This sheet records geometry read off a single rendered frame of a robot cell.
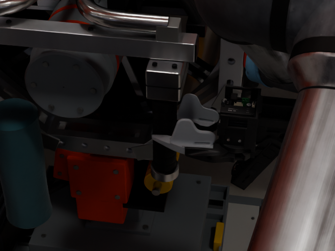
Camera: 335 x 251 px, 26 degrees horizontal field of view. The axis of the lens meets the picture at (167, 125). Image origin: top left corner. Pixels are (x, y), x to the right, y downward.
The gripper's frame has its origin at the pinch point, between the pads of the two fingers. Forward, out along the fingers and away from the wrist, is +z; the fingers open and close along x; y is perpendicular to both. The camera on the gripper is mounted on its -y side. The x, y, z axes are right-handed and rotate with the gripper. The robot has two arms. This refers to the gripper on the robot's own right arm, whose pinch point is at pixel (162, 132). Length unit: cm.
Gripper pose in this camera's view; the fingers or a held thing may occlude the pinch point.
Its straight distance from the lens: 107.9
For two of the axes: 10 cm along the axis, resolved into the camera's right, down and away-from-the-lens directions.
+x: -1.6, 6.3, -7.6
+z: -9.9, -1.0, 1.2
